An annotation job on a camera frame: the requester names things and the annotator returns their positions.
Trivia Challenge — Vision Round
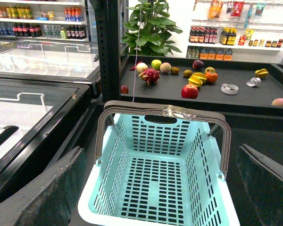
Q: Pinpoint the grey basket handle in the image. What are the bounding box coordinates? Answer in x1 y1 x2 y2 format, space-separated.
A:
95 100 231 176

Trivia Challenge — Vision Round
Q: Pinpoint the light blue plastic shopping basket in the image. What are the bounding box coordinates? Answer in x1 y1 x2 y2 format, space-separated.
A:
78 113 239 226

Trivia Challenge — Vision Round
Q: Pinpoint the yellow red mango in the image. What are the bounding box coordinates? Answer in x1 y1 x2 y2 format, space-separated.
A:
205 67 216 73

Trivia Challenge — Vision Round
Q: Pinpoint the small red apple left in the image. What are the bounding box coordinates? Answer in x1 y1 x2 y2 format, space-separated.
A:
121 85 129 94

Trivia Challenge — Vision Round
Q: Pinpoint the pink dragon fruit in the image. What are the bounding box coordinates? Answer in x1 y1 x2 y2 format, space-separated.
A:
138 68 160 86

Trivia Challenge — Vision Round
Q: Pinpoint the white round fruit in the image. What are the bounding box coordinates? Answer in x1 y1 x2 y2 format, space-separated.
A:
136 62 148 74

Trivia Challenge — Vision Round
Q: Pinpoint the green round fruit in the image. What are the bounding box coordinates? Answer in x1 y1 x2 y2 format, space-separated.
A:
151 59 162 71

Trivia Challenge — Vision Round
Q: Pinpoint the tan round peach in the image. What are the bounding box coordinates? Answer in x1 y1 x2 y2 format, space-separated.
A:
160 62 172 74

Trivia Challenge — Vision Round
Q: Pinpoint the brown kiwi left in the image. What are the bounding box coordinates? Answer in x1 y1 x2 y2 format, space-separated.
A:
170 67 180 75

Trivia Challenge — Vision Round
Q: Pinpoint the brown kiwi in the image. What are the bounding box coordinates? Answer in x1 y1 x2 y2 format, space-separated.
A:
170 67 180 75
183 70 193 78

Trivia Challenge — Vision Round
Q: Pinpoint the brown kiwi right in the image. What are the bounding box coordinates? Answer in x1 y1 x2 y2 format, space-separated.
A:
183 70 193 78

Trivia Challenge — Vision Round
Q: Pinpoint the yellow star fruit front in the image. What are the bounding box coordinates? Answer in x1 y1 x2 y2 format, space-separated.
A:
188 73 207 87

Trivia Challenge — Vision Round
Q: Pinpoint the yellow star fruit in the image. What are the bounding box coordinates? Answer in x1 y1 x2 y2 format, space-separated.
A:
188 73 207 87
255 68 269 79

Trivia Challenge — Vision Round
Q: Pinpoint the dark purple fruit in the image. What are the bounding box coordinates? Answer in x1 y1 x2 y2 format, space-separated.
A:
192 59 204 70

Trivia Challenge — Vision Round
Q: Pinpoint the orange persimmon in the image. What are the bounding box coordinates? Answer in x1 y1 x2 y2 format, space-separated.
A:
205 72 218 83

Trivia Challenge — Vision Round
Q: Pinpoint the green potted plant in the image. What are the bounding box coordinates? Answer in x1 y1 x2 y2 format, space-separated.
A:
122 0 183 57

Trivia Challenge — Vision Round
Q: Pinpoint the white tape roll front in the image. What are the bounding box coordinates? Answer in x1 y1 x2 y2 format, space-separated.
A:
221 83 239 95

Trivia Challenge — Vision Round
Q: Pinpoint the white tape roll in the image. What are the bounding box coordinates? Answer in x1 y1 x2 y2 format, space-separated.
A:
246 77 261 87
221 83 239 95

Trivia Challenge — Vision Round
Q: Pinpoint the glass top freezer near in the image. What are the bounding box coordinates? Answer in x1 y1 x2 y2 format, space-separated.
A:
0 79 92 202

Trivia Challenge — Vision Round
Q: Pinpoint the glass freezer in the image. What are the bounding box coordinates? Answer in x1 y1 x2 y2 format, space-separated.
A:
0 79 92 202
0 35 128 83

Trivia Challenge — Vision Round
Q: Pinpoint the black fruit display table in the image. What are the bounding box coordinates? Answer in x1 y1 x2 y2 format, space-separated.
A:
121 56 283 117

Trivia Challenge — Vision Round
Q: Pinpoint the white tape roll far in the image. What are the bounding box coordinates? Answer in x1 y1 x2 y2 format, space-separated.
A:
246 77 261 87

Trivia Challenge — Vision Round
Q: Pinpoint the white beverage shelf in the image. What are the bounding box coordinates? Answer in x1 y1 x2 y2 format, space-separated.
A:
0 0 89 41

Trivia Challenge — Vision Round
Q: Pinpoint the yellow star fruit far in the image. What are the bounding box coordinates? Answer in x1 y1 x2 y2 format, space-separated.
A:
255 68 269 79

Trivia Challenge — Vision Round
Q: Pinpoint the pink peach right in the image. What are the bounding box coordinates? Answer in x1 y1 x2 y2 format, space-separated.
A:
271 98 283 107

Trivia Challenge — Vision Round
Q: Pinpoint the glass top freezer far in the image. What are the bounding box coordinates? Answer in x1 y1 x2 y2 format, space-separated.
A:
0 35 128 83

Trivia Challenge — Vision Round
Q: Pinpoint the white sauce shelf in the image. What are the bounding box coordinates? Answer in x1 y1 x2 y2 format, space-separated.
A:
186 0 283 64

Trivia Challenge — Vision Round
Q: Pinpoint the thin hanging cord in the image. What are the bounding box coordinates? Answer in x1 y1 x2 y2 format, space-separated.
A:
132 0 143 103

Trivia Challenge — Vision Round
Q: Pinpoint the black metal shelf post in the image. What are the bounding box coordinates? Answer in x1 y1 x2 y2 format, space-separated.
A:
88 0 128 102

